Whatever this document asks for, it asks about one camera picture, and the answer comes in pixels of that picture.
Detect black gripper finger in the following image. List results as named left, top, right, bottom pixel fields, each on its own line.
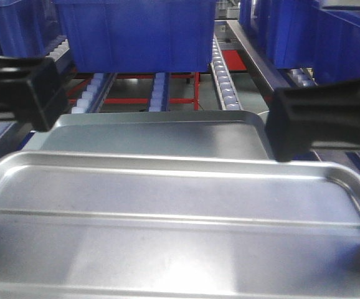
left=0, top=56, right=69, bottom=131
left=265, top=78, right=360, bottom=162

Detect small silver ribbed tray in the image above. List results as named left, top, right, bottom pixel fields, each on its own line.
left=0, top=151, right=360, bottom=298

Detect right shelf left roller track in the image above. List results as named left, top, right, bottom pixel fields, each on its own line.
left=70, top=73, right=117, bottom=114

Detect right shelf far-left roller track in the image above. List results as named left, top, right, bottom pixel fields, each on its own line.
left=45, top=35, right=70, bottom=62

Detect right shelf far-right roller track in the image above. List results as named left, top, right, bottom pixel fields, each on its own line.
left=288, top=69, right=317, bottom=87

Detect blue bin far left shelf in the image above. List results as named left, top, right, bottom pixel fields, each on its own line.
left=0, top=0, right=65, bottom=57

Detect blue bin shelf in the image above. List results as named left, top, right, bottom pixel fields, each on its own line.
left=239, top=1, right=360, bottom=84
left=0, top=0, right=65, bottom=57

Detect blue bin right shelf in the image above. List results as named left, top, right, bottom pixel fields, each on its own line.
left=239, top=1, right=360, bottom=84

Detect large grey tray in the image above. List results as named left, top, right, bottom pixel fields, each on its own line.
left=24, top=110, right=273, bottom=159

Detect right shelf middle roller track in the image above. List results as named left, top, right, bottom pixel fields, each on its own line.
left=148, top=72, right=170, bottom=112

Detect large blue bin centre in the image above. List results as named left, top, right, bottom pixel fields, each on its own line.
left=54, top=1, right=216, bottom=73

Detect red frame under right shelf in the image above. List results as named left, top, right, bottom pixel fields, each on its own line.
left=66, top=49, right=249, bottom=110

